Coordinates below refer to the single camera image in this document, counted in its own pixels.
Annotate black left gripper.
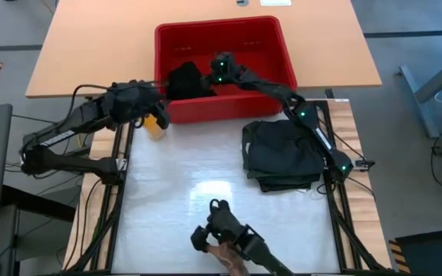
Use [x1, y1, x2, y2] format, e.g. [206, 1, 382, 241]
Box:
[104, 79, 171, 130]

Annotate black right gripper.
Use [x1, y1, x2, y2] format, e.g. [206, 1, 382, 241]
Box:
[201, 51, 242, 90]

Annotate black garment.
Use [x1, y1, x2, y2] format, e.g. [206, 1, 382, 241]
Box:
[166, 61, 218, 101]

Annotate dark green pants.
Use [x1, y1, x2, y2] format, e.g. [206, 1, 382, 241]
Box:
[242, 126, 322, 184]

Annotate person's forearm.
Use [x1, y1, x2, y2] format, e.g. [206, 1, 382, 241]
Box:
[204, 241, 251, 276]

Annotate red plastic bin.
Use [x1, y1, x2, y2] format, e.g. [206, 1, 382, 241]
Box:
[153, 15, 298, 125]

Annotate orange spray bottle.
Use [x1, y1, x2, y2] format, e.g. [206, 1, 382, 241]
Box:
[143, 113, 167, 141]

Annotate light wooden desk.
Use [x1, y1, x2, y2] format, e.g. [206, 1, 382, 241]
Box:
[25, 0, 383, 99]

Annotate grey desk leg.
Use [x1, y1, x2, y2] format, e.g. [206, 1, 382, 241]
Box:
[398, 49, 442, 139]

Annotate black floor cables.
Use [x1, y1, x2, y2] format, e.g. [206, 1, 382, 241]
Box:
[4, 113, 97, 196]

